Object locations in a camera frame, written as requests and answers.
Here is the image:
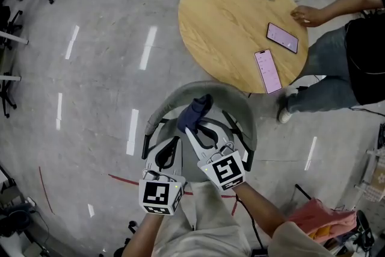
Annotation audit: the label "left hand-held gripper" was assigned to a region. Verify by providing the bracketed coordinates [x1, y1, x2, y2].
[138, 135, 186, 216]

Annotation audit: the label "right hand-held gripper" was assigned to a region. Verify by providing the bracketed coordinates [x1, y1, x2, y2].
[184, 117, 246, 193]

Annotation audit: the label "dark blue cloth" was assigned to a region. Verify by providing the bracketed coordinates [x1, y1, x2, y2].
[176, 94, 214, 134]

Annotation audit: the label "grey armchair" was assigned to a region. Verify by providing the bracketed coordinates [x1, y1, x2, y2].
[141, 80, 259, 184]

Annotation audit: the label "person's right forearm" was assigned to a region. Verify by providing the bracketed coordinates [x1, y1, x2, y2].
[234, 183, 286, 238]

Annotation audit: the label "person's left forearm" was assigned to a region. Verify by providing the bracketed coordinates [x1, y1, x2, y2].
[122, 213, 165, 257]

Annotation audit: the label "person's light beige trousers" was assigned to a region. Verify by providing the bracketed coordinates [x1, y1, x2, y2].
[152, 182, 252, 257]

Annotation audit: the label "pink-screen smartphone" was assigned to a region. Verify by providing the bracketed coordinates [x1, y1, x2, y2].
[254, 49, 283, 95]
[266, 22, 300, 54]

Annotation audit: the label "round wooden table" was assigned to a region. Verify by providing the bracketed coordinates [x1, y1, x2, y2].
[177, 0, 309, 94]

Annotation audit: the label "curved red floor tape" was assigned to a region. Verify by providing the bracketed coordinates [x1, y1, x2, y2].
[38, 166, 55, 216]

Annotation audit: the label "pink padded jacket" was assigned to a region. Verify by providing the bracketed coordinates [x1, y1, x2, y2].
[288, 197, 357, 238]

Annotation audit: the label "person's light beige shirt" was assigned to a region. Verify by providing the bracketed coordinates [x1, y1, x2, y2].
[269, 221, 334, 257]

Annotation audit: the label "orange cushion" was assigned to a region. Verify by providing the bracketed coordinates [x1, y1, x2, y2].
[308, 225, 331, 240]

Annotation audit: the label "white desk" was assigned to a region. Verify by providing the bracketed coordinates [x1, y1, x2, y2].
[0, 29, 30, 82]

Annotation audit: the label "black metal frame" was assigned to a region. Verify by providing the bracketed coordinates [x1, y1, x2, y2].
[294, 183, 312, 201]

